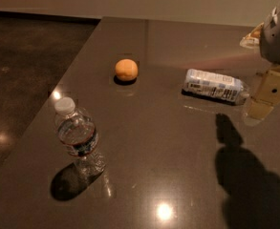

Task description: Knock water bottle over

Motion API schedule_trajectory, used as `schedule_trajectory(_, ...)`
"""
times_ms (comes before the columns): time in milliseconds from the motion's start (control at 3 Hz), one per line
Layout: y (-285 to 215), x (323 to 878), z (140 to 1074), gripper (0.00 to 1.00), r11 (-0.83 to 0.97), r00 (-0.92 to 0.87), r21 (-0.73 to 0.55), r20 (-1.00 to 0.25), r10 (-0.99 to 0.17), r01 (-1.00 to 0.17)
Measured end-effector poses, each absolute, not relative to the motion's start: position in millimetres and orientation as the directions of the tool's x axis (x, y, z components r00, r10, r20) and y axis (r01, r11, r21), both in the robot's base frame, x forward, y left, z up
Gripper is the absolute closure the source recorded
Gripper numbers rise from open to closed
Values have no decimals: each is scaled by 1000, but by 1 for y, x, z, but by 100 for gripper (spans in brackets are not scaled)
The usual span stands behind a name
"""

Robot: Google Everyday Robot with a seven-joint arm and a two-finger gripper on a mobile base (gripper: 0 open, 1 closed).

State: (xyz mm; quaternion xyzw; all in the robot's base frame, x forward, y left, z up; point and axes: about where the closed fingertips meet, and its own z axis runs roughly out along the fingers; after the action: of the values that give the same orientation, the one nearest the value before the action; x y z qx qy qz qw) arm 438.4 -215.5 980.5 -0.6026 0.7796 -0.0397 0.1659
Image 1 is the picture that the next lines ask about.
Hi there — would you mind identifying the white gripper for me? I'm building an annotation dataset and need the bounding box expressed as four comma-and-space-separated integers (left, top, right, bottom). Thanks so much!
240, 1, 280, 126

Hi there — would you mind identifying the clear water bottle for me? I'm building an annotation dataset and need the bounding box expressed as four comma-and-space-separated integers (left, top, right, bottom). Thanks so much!
54, 97, 105, 178

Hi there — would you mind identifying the lying labelled plastic bottle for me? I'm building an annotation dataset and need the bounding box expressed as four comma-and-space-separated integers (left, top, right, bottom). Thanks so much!
183, 69, 249, 105

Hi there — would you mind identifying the orange round fruit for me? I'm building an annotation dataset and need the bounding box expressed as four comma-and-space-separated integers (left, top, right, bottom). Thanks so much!
115, 59, 139, 81

